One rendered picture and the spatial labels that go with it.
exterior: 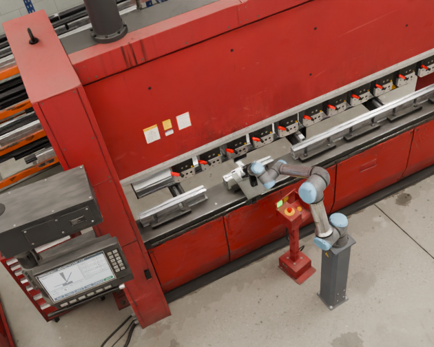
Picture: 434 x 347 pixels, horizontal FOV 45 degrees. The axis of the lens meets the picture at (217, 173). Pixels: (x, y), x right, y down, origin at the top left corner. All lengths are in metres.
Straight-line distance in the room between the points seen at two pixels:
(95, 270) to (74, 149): 0.65
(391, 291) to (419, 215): 0.81
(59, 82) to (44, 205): 0.59
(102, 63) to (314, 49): 1.35
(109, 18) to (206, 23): 0.51
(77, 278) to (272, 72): 1.67
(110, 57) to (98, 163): 0.57
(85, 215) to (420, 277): 2.81
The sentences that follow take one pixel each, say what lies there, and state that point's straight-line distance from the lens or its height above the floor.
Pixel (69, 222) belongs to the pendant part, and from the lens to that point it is 2.61.
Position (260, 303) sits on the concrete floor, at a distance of 4.27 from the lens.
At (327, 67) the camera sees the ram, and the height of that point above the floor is 1.62.
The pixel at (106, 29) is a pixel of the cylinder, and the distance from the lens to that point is 2.80.
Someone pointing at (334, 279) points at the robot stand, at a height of 0.41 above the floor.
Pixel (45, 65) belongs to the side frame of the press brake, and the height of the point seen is 2.30.
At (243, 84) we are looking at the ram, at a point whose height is 1.75.
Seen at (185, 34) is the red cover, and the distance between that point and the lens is 2.88.
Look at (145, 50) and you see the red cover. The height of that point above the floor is 2.23.
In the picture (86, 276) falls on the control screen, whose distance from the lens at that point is 2.92.
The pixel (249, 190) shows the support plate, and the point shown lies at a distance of 3.62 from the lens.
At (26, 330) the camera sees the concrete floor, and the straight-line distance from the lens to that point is 4.66.
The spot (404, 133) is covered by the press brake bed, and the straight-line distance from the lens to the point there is 4.39.
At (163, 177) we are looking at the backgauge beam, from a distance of 3.83.
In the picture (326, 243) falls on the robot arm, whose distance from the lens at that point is 3.37.
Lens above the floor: 3.74
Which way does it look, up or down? 47 degrees down
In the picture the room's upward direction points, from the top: 10 degrees counter-clockwise
